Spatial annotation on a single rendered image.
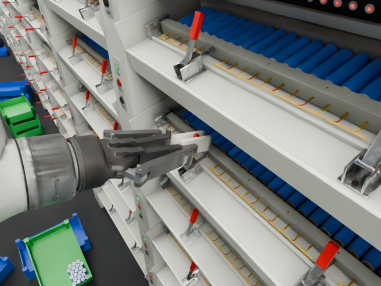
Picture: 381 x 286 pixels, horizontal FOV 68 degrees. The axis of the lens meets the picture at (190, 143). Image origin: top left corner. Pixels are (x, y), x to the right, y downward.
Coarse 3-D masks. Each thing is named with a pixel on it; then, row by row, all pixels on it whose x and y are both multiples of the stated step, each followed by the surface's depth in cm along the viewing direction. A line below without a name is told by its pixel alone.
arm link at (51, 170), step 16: (32, 144) 33; (48, 144) 34; (64, 144) 35; (32, 160) 32; (48, 160) 33; (64, 160) 34; (32, 176) 32; (48, 176) 33; (64, 176) 34; (32, 192) 32; (48, 192) 33; (64, 192) 35; (32, 208) 34
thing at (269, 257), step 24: (168, 96) 65; (144, 120) 64; (216, 168) 54; (192, 192) 52; (216, 192) 50; (240, 192) 49; (216, 216) 47; (240, 216) 46; (240, 240) 44; (264, 240) 43; (288, 240) 42; (264, 264) 40; (288, 264) 40
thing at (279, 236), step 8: (160, 128) 65; (216, 176) 52; (224, 184) 50; (232, 192) 49; (240, 200) 48; (248, 208) 46; (256, 216) 45; (264, 224) 44; (272, 232) 43; (280, 240) 42; (304, 256) 39; (312, 264) 38; (328, 280) 37
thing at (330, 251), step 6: (330, 246) 33; (336, 246) 33; (324, 252) 33; (330, 252) 33; (336, 252) 33; (318, 258) 34; (324, 258) 33; (330, 258) 33; (318, 264) 34; (324, 264) 33; (312, 270) 35; (318, 270) 34; (312, 276) 35; (318, 276) 34; (306, 282) 36; (312, 282) 35
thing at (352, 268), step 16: (176, 128) 63; (192, 128) 60; (224, 160) 52; (240, 176) 49; (256, 192) 46; (272, 192) 45; (272, 208) 44; (288, 208) 43; (272, 224) 43; (288, 224) 42; (304, 224) 41; (320, 240) 39; (336, 256) 37; (352, 256) 36; (352, 272) 35; (368, 272) 35
